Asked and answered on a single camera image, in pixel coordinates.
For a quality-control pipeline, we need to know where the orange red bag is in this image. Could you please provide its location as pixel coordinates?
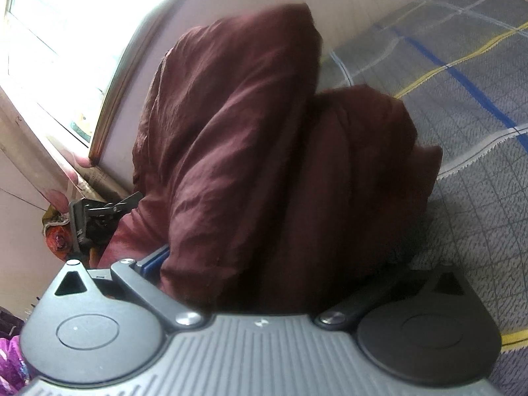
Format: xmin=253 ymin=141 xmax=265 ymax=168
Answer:
xmin=42 ymin=206 xmax=75 ymax=261

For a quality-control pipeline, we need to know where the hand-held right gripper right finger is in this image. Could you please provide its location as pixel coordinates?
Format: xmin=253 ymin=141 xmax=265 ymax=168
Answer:
xmin=315 ymin=261 xmax=479 ymax=333

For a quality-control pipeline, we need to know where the maroon garment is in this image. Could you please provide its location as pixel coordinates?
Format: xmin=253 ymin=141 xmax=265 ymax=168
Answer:
xmin=97 ymin=3 xmax=444 ymax=314

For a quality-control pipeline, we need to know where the grey plaid bed sheet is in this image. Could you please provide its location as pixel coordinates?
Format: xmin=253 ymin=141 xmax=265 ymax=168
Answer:
xmin=317 ymin=0 xmax=528 ymax=396

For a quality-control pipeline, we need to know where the pink sheer curtain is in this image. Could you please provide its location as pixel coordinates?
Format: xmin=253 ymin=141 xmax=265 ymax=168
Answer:
xmin=0 ymin=86 xmax=93 ymax=211

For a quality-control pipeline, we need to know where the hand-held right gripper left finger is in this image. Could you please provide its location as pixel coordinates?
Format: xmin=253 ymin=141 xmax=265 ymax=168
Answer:
xmin=53 ymin=245 xmax=205 ymax=334

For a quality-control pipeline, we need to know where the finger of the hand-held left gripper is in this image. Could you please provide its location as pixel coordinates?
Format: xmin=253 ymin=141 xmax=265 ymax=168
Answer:
xmin=84 ymin=191 xmax=143 ymax=220

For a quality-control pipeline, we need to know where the wooden window frame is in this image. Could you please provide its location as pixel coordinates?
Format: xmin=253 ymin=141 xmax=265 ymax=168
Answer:
xmin=88 ymin=8 xmax=174 ymax=166

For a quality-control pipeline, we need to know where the purple patterned cloth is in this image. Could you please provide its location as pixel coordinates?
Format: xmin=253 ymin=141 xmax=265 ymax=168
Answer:
xmin=0 ymin=307 xmax=33 ymax=394

